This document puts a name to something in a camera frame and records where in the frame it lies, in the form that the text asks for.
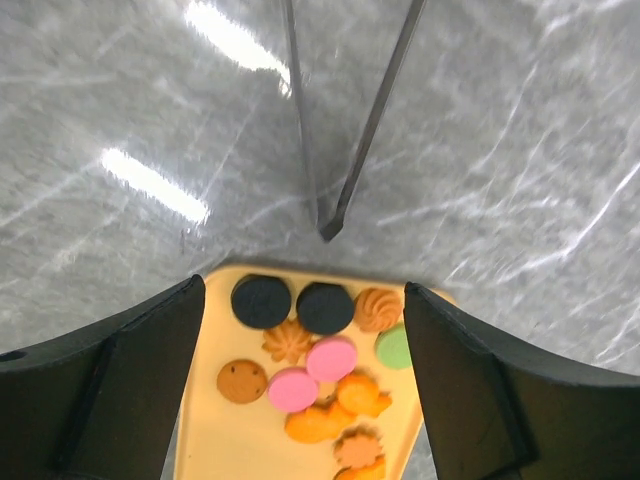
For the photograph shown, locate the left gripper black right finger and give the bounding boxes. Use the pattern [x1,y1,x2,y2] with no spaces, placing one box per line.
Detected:
[404,283,639,479]

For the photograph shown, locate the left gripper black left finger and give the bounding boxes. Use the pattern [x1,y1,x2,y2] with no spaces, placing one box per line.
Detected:
[1,275,205,479]

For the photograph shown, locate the round swirl butter cookie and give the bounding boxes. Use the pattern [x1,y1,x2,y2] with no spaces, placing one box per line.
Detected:
[353,288,403,333]

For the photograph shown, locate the green sandwich cookie far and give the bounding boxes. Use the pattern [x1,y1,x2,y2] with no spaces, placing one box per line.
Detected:
[374,323,412,370]

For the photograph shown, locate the yellow plastic tray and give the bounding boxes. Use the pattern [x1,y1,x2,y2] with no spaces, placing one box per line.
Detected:
[174,265,423,479]

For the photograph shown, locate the orange fish cookie right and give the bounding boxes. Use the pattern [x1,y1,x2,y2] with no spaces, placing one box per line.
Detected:
[334,456,386,480]

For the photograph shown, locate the orange fish cookie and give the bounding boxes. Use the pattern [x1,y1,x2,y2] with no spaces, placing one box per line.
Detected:
[334,456,386,480]
[284,401,357,444]
[336,373,392,418]

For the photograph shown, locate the orange fish cookie upper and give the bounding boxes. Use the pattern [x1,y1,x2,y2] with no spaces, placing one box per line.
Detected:
[336,373,392,418]

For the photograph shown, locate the tan flower cookie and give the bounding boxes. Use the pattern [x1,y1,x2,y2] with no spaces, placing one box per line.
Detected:
[333,427,385,469]

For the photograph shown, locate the chocolate chip cookie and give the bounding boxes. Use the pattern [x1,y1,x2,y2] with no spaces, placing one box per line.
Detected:
[216,359,268,404]

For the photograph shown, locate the orange fish cookie middle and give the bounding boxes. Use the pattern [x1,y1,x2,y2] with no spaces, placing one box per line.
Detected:
[284,401,357,444]

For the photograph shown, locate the pink sandwich cookie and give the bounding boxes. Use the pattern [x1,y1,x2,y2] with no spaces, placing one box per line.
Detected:
[267,367,319,413]
[306,336,358,382]

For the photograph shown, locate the black sandwich cookie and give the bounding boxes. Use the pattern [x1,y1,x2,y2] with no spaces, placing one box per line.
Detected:
[231,275,292,330]
[296,282,355,336]

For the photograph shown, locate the metal tongs on table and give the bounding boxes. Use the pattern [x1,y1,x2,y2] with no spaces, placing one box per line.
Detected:
[282,1,425,243]

